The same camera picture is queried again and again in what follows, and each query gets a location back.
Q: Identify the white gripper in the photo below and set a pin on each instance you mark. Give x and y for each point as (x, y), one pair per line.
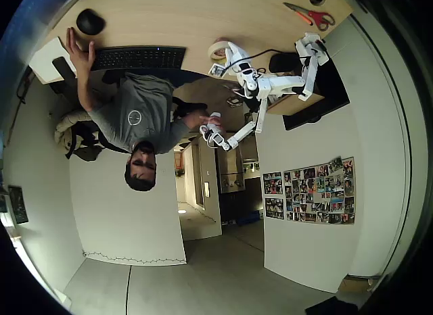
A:
(233, 59)

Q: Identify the beige tape roll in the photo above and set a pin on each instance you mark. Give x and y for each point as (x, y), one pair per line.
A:
(213, 50)

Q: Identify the white leader arm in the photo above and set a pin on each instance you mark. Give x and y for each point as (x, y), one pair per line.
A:
(258, 115)

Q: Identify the person's left forearm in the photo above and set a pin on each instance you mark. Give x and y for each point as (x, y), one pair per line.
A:
(84, 90)

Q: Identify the person's right forearm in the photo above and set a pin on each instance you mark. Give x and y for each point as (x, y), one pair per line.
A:
(193, 121)

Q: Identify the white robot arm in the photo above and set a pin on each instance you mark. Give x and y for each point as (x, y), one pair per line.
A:
(284, 83)

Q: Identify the person's right hand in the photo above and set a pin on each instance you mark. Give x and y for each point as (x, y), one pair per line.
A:
(203, 120)

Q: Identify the person's left hand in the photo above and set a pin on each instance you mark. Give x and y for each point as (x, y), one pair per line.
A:
(80, 54)

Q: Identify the small dark box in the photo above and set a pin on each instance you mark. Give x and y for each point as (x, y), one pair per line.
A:
(234, 101)

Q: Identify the black keyboard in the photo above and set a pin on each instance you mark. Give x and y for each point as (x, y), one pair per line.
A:
(138, 57)

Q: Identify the person in grey shirt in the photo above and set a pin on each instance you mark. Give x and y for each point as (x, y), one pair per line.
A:
(142, 115)

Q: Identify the black flat panel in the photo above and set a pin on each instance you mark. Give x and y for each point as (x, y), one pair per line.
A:
(338, 98)

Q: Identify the small photo sheet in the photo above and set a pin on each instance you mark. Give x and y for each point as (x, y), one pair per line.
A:
(272, 183)
(274, 208)

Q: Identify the black computer mouse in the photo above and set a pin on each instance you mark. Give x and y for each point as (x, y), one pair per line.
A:
(89, 21)

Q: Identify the large photo collage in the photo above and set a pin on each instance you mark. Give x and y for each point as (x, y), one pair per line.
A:
(319, 190)

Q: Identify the black chair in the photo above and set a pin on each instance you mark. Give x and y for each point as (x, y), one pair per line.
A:
(88, 142)

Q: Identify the black phone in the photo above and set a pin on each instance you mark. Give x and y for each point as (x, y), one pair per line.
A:
(64, 67)

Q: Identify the beige jacket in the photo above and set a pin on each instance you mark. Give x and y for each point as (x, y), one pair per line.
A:
(69, 124)

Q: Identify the white notebook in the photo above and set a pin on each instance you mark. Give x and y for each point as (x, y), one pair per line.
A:
(44, 59)

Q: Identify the cardboard box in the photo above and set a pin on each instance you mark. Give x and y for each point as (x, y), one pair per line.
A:
(355, 284)

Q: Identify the dark framed picture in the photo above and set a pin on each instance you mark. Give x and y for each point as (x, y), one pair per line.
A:
(18, 205)

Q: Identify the white wall switch panel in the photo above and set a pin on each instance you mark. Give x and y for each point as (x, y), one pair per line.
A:
(206, 190)

